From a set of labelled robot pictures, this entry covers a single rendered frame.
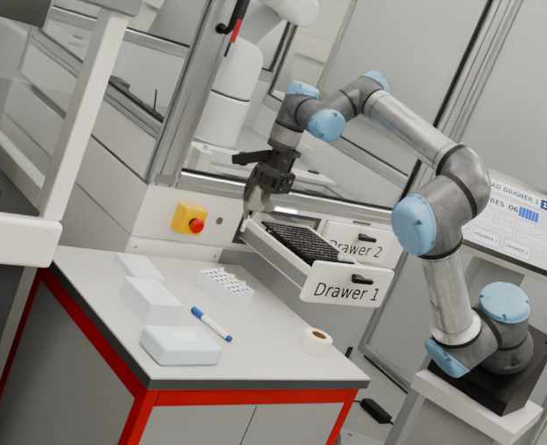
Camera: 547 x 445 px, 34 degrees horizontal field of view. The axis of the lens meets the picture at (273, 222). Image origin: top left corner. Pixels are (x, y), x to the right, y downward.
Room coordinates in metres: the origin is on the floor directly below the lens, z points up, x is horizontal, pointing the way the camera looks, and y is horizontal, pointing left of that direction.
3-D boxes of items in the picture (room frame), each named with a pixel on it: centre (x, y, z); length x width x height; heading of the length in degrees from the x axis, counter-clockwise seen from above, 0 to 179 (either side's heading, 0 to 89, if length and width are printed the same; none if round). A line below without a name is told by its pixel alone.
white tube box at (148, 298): (1.87, 0.19, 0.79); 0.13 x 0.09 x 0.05; 44
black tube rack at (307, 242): (2.42, -0.11, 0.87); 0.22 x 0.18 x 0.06; 42
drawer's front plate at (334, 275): (2.27, -0.24, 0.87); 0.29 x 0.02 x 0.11; 132
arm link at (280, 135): (2.19, 0.05, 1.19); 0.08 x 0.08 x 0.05
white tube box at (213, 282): (2.16, 0.05, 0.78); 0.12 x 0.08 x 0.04; 60
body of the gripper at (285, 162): (2.19, 0.04, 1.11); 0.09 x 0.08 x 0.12; 60
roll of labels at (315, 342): (2.04, -0.20, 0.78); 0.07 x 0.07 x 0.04
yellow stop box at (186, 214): (2.27, 0.20, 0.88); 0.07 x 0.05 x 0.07; 132
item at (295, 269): (2.43, -0.10, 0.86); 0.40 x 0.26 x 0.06; 42
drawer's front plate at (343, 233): (2.72, -0.26, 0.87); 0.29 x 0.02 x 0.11; 132
